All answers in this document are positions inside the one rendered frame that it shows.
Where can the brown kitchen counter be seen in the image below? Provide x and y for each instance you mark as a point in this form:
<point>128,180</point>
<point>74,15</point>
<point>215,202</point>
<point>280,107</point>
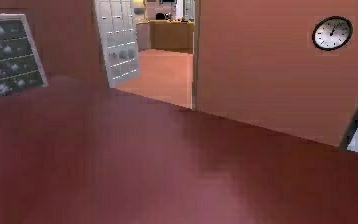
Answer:
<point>172,35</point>

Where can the white panelled room door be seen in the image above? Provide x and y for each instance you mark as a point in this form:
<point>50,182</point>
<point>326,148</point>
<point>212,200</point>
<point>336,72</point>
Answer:
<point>118,40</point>

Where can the white chest of dark drawers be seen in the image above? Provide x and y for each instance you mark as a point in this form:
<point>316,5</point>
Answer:
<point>10,56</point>

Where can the round black wall clock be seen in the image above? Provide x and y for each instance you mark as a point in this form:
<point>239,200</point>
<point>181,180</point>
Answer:
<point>332,33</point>

